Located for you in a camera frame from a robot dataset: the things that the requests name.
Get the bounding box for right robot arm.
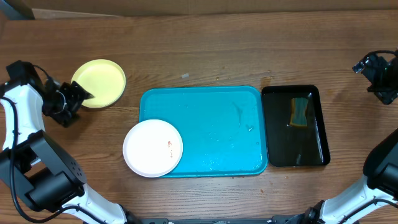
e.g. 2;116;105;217
269;50;397;224

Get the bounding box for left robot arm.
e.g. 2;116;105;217
1;60;140;223

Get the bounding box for white plate with red stain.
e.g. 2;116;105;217
123;119;183;178

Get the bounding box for yellow-green rimmed plate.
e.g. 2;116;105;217
71;59;126;109

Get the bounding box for blue plastic tray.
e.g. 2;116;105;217
139;86;268;178

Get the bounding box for green yellow sponge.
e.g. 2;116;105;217
289;98;308;128

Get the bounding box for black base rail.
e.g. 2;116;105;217
140;214;304;224

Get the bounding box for black rectangular water tray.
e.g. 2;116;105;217
261;85;331;167

